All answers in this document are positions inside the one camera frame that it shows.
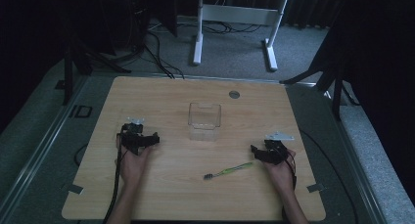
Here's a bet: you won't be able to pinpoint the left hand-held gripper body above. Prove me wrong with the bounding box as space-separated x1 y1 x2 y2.
116 116 149 156

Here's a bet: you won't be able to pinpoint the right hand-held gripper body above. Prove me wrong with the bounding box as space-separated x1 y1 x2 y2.
262 131 296 165

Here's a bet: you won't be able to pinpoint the person's right hand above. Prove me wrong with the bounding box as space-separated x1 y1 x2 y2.
261 148 298 195

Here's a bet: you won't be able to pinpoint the person's left hand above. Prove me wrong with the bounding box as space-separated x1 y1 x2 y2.
115 135 155 188

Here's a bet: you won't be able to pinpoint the green toothbrush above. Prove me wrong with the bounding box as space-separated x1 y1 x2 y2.
203 161 254 181

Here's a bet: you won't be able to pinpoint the clear plastic container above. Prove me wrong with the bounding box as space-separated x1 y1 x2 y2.
187 102 222 143

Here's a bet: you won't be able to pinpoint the grey tape strip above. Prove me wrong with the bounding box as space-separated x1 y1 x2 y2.
61 182 84 196
306 182 327 194

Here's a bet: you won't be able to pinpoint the black metal stand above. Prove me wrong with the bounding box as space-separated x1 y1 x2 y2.
279 37 361 121
54 37 133 107

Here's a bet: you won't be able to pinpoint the black computer tower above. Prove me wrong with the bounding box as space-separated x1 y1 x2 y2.
125 0 152 53

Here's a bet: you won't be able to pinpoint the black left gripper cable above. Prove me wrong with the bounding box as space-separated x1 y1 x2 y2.
102 123 129 224

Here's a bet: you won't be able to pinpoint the thin black floor cable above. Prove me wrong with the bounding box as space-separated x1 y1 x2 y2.
73 142 90 167
299 128 360 224

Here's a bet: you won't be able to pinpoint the black rectangular floor frame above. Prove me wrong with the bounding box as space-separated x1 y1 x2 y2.
69 104 94 119

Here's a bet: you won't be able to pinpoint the black floor cables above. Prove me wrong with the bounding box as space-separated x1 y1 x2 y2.
136 18 262 80

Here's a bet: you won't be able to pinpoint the white metal desk frame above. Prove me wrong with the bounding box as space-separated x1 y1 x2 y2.
192 0 290 72

